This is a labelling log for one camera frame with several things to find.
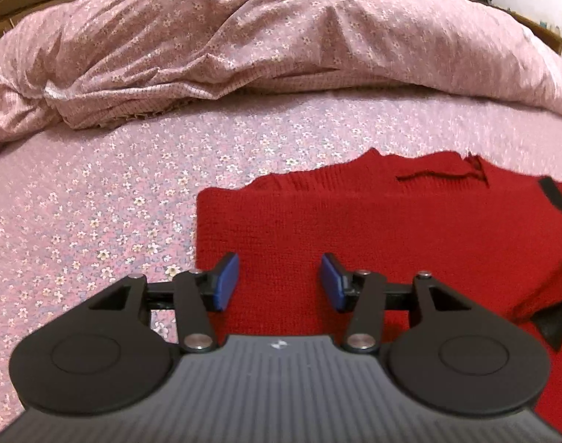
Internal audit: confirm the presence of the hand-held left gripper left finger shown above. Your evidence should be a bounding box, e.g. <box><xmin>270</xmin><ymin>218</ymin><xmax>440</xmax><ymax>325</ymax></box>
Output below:
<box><xmin>88</xmin><ymin>253</ymin><xmax>240</xmax><ymax>352</ymax></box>

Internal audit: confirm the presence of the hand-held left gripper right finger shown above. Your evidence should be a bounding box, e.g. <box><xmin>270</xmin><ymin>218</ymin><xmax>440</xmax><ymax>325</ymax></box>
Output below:
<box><xmin>321</xmin><ymin>254</ymin><xmax>475</xmax><ymax>352</ymax></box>

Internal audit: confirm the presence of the red knit cardigan sweater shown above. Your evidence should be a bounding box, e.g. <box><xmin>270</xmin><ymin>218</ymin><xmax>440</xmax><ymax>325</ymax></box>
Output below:
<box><xmin>195</xmin><ymin>148</ymin><xmax>562</xmax><ymax>443</ymax></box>

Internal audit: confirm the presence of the pink floral bed sheet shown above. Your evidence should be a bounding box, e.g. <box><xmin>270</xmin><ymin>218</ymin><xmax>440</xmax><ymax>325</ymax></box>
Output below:
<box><xmin>0</xmin><ymin>85</ymin><xmax>562</xmax><ymax>407</ymax></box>

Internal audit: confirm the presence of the pink floral quilt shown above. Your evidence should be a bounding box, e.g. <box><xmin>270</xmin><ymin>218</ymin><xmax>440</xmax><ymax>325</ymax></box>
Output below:
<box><xmin>0</xmin><ymin>0</ymin><xmax>562</xmax><ymax>131</ymax></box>

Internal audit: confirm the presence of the wooden bed headboard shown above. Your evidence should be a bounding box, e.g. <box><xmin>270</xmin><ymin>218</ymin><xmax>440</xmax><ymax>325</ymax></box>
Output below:
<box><xmin>387</xmin><ymin>0</ymin><xmax>562</xmax><ymax>55</ymax></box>

